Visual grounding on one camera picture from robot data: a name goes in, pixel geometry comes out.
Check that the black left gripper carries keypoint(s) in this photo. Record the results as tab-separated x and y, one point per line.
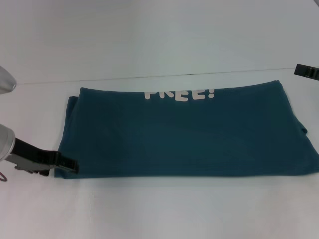
30	155

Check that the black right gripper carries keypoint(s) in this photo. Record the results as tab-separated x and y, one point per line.
314	73

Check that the teal blue shirt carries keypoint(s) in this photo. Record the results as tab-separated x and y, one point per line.
174	129

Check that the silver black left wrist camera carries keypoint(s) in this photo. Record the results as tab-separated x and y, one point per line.
6	82

